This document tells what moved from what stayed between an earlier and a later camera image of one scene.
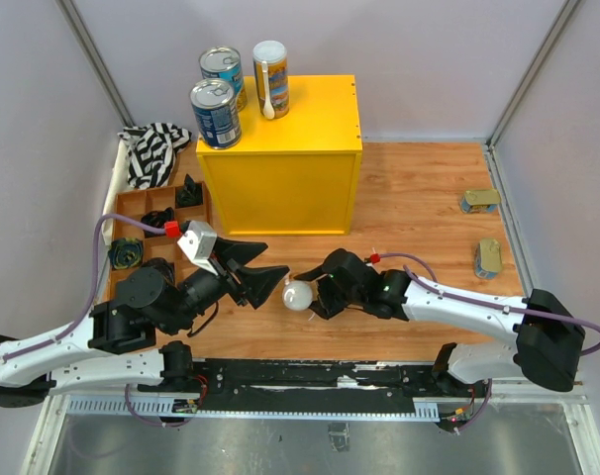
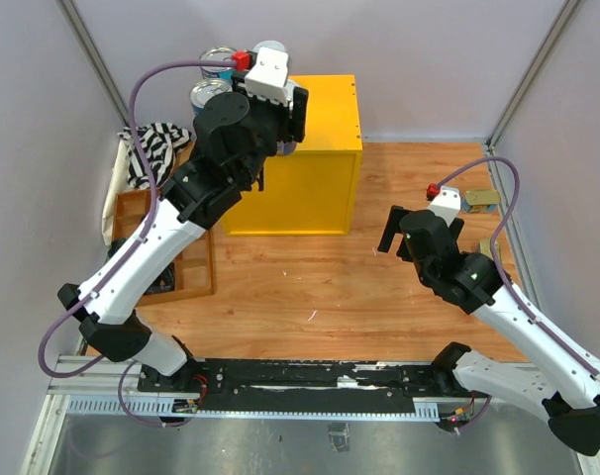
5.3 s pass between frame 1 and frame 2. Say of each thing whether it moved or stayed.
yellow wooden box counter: stayed
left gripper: moved
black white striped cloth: stayed
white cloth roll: stayed
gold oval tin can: stayed
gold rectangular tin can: stayed
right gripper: moved
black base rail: stayed
